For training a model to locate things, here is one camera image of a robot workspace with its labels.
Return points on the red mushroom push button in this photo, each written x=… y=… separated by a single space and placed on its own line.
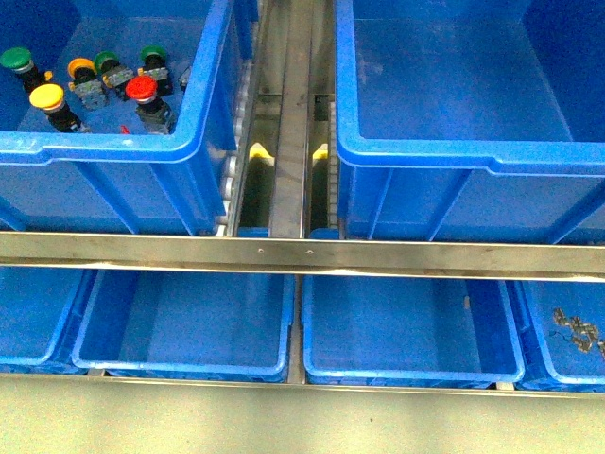
x=155 y=114

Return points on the yellow mushroom push button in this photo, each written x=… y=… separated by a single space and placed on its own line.
x=50 y=99

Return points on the lower middle-right blue bin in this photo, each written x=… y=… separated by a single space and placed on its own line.
x=409 y=332

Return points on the front steel rack crossbar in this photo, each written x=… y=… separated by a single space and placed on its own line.
x=304 y=256

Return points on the lower middle-left blue bin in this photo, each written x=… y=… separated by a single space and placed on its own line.
x=188 y=325

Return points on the upper right blue bin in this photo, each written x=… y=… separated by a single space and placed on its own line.
x=471 y=121

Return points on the grey contact block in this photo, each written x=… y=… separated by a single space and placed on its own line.
x=184 y=77

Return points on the upper left blue bin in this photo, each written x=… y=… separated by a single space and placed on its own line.
x=119 y=178

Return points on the green push button right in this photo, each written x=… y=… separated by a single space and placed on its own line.
x=154 y=59

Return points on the green push button middle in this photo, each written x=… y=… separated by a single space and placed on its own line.
x=115 y=75

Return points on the yellow push button on side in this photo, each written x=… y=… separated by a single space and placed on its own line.
x=86 y=85

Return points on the lower far-left blue bin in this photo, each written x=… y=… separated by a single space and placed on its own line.
x=41 y=311

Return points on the lower far-right blue bin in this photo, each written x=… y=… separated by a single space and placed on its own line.
x=552 y=363

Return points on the small metal parts pile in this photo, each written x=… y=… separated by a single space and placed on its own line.
x=585 y=336

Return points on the green mushroom push button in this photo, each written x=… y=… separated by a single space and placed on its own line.
x=19 y=61

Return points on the bottom steel rack edge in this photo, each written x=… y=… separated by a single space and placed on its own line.
x=499 y=389

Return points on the centre steel rack rail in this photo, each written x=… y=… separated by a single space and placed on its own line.
x=288 y=204

